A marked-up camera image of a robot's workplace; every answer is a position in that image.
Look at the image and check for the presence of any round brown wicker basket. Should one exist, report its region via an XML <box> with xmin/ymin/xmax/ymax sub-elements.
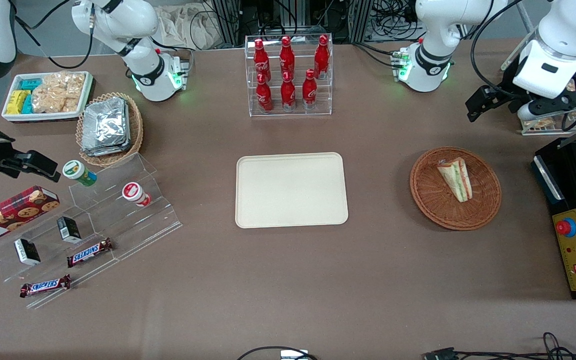
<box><xmin>409</xmin><ymin>146</ymin><xmax>502</xmax><ymax>231</ymax></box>

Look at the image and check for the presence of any oval tan wicker basket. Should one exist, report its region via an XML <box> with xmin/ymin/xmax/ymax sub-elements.
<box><xmin>75</xmin><ymin>92</ymin><xmax>144</xmax><ymax>168</ymax></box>

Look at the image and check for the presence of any clear acrylic bottle rack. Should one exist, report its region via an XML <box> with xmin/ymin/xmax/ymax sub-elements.
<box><xmin>244</xmin><ymin>34</ymin><xmax>334</xmax><ymax>118</ymax></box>

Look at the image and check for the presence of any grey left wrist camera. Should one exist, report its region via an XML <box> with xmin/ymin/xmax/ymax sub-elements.
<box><xmin>517</xmin><ymin>104</ymin><xmax>539</xmax><ymax>124</ymax></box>

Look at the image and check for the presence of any beige cloth bag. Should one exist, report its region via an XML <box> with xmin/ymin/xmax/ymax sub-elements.
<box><xmin>155</xmin><ymin>4</ymin><xmax>225</xmax><ymax>51</ymax></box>

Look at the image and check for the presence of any red cola bottle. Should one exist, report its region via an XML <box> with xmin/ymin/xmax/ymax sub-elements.
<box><xmin>280</xmin><ymin>71</ymin><xmax>297</xmax><ymax>112</ymax></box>
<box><xmin>302</xmin><ymin>69</ymin><xmax>318</xmax><ymax>110</ymax></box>
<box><xmin>253</xmin><ymin>38</ymin><xmax>272</xmax><ymax>83</ymax></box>
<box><xmin>279</xmin><ymin>36</ymin><xmax>296</xmax><ymax>81</ymax></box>
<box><xmin>314</xmin><ymin>34</ymin><xmax>330</xmax><ymax>80</ymax></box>
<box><xmin>255</xmin><ymin>73</ymin><xmax>274</xmax><ymax>113</ymax></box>

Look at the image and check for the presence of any red lid snack cup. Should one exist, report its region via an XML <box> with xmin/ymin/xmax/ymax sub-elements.
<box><xmin>121</xmin><ymin>182</ymin><xmax>152</xmax><ymax>207</ymax></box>

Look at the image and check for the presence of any small black box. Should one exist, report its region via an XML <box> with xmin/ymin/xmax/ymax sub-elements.
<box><xmin>56</xmin><ymin>216</ymin><xmax>83</xmax><ymax>244</ymax></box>
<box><xmin>14</xmin><ymin>238</ymin><xmax>42</xmax><ymax>266</ymax></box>

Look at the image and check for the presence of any black connector with cables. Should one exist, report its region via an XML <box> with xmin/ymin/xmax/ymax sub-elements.
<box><xmin>422</xmin><ymin>332</ymin><xmax>576</xmax><ymax>360</ymax></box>

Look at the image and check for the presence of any green lid snack cup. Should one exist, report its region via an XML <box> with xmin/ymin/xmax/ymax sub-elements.
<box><xmin>62</xmin><ymin>160</ymin><xmax>98</xmax><ymax>187</ymax></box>

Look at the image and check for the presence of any black left base cable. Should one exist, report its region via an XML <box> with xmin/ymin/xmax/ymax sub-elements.
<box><xmin>352</xmin><ymin>42</ymin><xmax>400</xmax><ymax>69</ymax></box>

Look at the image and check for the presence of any clear acrylic stepped display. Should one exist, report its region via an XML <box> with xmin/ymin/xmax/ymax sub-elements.
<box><xmin>0</xmin><ymin>152</ymin><xmax>184</xmax><ymax>310</ymax></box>

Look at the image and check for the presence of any red tartan cookie box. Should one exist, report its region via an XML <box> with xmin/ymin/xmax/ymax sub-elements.
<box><xmin>0</xmin><ymin>185</ymin><xmax>61</xmax><ymax>247</ymax></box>

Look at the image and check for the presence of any white wire rack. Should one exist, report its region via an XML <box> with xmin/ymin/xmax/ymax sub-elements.
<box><xmin>500</xmin><ymin>44</ymin><xmax>576</xmax><ymax>136</ymax></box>

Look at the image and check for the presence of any brown Snickers bar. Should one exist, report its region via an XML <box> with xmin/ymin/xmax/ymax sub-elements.
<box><xmin>19</xmin><ymin>274</ymin><xmax>72</xmax><ymax>299</ymax></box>
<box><xmin>66</xmin><ymin>238</ymin><xmax>114</xmax><ymax>268</ymax></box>

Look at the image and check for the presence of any silver foil packet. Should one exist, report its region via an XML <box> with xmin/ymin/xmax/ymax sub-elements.
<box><xmin>83</xmin><ymin>98</ymin><xmax>130</xmax><ymax>148</ymax></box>
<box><xmin>81</xmin><ymin>135</ymin><xmax>132</xmax><ymax>157</ymax></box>

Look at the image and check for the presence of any yellow snack pack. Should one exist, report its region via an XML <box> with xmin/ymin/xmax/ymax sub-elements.
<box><xmin>6</xmin><ymin>90</ymin><xmax>31</xmax><ymax>115</ymax></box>

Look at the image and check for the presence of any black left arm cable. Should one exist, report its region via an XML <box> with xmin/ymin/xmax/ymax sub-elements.
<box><xmin>470</xmin><ymin>0</ymin><xmax>525</xmax><ymax>98</ymax></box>

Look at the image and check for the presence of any triangular sandwich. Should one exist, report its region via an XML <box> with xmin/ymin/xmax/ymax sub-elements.
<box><xmin>436</xmin><ymin>157</ymin><xmax>473</xmax><ymax>203</ymax></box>

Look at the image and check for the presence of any cream plastic tray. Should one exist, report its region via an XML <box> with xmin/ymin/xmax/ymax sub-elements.
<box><xmin>235</xmin><ymin>152</ymin><xmax>349</xmax><ymax>229</ymax></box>

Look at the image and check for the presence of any clear rice cracker bag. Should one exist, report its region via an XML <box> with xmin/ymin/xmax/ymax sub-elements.
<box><xmin>43</xmin><ymin>71</ymin><xmax>87</xmax><ymax>98</ymax></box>
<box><xmin>31</xmin><ymin>86</ymin><xmax>73</xmax><ymax>114</ymax></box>

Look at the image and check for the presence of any black control box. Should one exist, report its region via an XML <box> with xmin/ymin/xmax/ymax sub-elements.
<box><xmin>530</xmin><ymin>137</ymin><xmax>576</xmax><ymax>301</ymax></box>

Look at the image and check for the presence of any white rectangular snack tray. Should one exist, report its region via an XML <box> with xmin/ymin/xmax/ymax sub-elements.
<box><xmin>1</xmin><ymin>71</ymin><xmax>95</xmax><ymax>123</ymax></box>

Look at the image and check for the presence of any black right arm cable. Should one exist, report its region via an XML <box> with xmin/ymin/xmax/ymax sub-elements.
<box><xmin>14</xmin><ymin>0</ymin><xmax>95</xmax><ymax>70</ymax></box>

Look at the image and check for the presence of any black cable with white plug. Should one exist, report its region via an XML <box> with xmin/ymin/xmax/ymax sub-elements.
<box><xmin>237</xmin><ymin>346</ymin><xmax>319</xmax><ymax>360</ymax></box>

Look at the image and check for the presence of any aluminium frame post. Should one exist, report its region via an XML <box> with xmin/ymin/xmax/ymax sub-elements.
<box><xmin>347</xmin><ymin>0</ymin><xmax>375</xmax><ymax>44</ymax></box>
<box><xmin>210</xmin><ymin>0</ymin><xmax>242</xmax><ymax>47</ymax></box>

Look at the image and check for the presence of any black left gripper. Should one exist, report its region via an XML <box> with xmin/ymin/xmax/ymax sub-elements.
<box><xmin>465</xmin><ymin>85</ymin><xmax>576</xmax><ymax>124</ymax></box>

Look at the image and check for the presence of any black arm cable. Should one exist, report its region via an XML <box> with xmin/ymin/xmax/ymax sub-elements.
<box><xmin>470</xmin><ymin>0</ymin><xmax>525</xmax><ymax>98</ymax></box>
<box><xmin>14</xmin><ymin>0</ymin><xmax>95</xmax><ymax>70</ymax></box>

